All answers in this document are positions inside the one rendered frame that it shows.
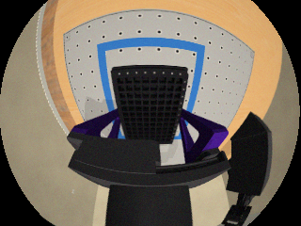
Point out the blue rectangular tape outline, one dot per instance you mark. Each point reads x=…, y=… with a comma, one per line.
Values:
x=160, y=42

